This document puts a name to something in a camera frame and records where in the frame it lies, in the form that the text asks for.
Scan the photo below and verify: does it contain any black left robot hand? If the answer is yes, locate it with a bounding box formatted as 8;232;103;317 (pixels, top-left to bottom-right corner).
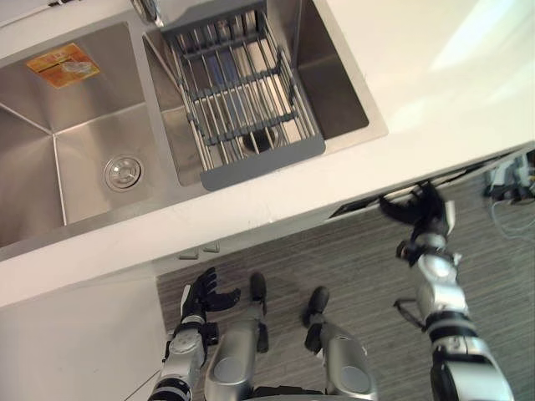
179;266;242;326

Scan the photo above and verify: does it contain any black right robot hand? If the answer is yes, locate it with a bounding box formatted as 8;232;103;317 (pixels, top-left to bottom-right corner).
378;180;456;240

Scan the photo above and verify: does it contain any dark open sink drain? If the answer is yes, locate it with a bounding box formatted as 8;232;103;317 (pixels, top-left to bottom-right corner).
241;127;285;155

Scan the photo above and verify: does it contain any stainless steel double sink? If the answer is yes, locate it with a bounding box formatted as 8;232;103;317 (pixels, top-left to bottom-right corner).
0;0;390;251

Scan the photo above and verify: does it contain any grey sink drying rack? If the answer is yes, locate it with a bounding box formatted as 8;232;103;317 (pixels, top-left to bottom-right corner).
160;8;327;192

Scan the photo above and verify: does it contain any orange sink sticker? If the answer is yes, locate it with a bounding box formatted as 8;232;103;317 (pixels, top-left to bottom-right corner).
26;43;102;89

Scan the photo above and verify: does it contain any silver left robot leg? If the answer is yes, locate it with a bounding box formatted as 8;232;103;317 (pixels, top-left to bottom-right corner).
203;272;271;401

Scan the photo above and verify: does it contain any round steel drain strainer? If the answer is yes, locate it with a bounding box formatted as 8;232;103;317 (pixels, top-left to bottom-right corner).
104;154;145;192

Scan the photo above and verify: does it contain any chrome faucet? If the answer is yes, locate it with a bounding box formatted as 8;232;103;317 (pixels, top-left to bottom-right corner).
130;0;165;28

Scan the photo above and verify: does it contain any thin white cable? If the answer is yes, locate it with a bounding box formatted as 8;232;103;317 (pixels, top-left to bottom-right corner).
489;199;535;240

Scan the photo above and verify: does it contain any pile of cables and plugs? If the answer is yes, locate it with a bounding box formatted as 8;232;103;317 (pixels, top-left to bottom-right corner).
483;153;535;204

